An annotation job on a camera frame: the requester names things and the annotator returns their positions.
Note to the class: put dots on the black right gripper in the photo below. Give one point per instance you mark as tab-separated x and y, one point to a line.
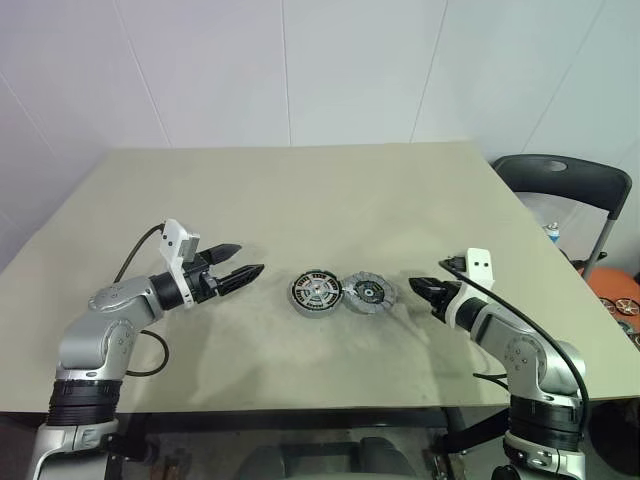
442	302

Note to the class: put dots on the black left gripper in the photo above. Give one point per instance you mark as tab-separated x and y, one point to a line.
200	285

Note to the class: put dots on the shiny spoked rotor black rim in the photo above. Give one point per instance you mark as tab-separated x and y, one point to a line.
316	290

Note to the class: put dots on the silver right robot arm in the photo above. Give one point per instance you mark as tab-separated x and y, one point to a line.
525	350

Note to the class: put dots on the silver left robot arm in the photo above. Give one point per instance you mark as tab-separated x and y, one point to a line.
95	340

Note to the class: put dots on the grey motor housing copper windings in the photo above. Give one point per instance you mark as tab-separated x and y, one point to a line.
312	316

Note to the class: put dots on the small gold spoked rotor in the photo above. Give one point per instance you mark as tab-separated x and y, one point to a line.
627	305
607	302

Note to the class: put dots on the blue and white bottle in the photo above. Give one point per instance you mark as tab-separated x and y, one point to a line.
553	234

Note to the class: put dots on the black folding chair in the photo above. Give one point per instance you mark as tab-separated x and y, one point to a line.
575	180

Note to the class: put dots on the small grey finned disc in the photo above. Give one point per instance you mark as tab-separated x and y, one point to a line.
631	327

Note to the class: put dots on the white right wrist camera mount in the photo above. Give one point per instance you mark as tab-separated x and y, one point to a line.
480	265

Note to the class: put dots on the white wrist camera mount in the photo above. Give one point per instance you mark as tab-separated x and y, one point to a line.
480	265
172	237

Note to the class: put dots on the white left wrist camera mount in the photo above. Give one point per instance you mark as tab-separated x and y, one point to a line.
172	237

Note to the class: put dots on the black table frame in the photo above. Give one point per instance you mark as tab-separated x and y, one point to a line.
300	417

